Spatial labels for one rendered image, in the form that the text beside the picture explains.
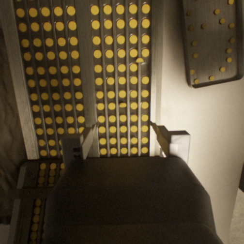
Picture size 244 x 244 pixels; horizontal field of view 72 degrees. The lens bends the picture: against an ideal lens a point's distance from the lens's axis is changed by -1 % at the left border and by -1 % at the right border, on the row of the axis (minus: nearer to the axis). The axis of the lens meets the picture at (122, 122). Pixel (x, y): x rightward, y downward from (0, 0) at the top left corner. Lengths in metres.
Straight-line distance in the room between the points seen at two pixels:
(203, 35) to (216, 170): 0.35
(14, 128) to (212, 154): 0.46
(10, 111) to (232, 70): 0.46
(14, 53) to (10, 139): 0.13
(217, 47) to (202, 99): 0.12
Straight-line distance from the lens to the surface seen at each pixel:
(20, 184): 0.33
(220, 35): 0.47
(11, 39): 0.30
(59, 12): 0.28
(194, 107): 0.45
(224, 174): 0.57
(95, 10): 0.27
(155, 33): 0.26
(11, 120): 0.32
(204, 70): 0.45
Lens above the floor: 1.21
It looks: 74 degrees down
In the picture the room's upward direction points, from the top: 178 degrees clockwise
